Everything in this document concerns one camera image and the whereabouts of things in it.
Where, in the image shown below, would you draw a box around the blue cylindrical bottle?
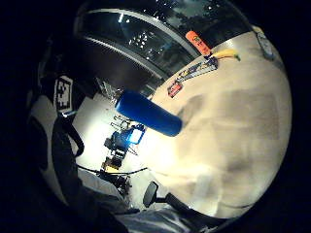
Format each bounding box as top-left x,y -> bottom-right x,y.
115,89 -> 184,138

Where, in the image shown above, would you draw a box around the long printed packet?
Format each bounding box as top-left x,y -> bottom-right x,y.
175,56 -> 219,83

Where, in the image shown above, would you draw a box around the black glove cable loop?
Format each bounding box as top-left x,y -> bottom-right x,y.
66,116 -> 86,159

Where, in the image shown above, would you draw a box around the black paddle-shaped bracket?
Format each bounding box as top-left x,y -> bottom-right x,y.
142,181 -> 198,217

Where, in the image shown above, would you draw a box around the white window frame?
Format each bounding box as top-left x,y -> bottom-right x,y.
75,8 -> 203,81

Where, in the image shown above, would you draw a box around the black equipment stand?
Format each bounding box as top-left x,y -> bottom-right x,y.
100,124 -> 139,174

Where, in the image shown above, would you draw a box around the glowing blue screen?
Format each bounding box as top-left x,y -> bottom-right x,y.
126,126 -> 147,146

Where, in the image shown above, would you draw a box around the thin black cable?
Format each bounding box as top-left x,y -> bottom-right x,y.
77,164 -> 150,177

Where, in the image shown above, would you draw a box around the yellow banana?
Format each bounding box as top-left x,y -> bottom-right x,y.
212,48 -> 242,62

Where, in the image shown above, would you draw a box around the white marker cube left glove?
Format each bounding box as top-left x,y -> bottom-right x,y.
53,75 -> 74,115

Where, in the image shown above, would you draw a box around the small red packet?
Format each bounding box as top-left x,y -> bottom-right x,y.
167,80 -> 184,99

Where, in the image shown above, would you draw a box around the the person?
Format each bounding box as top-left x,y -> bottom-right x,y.
28,95 -> 227,233

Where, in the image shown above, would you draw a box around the round grey-white disc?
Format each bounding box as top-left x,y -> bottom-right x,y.
256,30 -> 278,61

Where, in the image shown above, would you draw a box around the orange snack packet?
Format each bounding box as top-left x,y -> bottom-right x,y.
185,30 -> 213,57

